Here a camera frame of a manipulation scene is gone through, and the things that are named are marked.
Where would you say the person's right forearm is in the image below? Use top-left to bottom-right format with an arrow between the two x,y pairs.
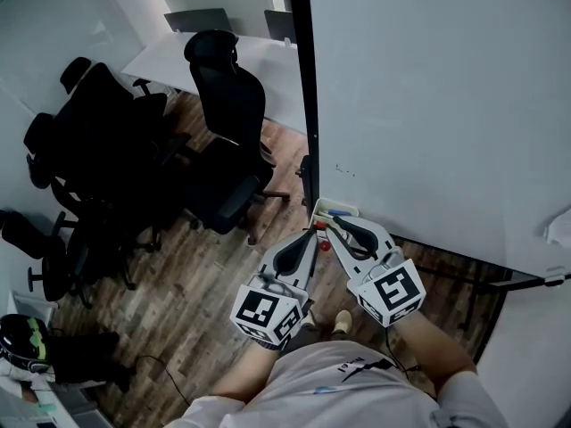
394,314 -> 478,396

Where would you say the black floor cable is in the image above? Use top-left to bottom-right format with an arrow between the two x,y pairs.
136,354 -> 193,407

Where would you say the white desk with partitions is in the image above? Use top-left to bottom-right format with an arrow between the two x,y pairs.
120,31 -> 310,134

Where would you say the whiteboard with black frame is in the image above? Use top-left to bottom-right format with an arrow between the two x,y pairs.
285,0 -> 571,333

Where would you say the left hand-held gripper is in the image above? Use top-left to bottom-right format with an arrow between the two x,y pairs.
229,229 -> 319,346

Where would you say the white desk with grey drawer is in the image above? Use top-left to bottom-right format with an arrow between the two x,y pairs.
0,372 -> 111,428

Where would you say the dark desk partition panel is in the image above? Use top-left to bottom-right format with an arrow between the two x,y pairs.
263,9 -> 295,44
163,7 -> 233,33

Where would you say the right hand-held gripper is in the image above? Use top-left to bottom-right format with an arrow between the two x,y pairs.
327,215 -> 426,328

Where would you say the beige plastic box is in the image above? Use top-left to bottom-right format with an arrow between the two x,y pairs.
310,197 -> 360,240

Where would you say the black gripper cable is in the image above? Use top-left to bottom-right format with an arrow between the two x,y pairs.
383,327 -> 441,403

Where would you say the tall black office chair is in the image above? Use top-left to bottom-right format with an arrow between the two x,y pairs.
183,29 -> 292,245

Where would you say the person's left forearm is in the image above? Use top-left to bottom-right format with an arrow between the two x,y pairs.
207,339 -> 282,407

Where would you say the white paper sheet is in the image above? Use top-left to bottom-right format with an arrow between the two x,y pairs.
544,210 -> 571,245

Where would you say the person's white t-shirt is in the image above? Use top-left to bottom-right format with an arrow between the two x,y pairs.
164,341 -> 509,428

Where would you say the beige shoe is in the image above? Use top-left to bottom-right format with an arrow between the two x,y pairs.
332,309 -> 353,334

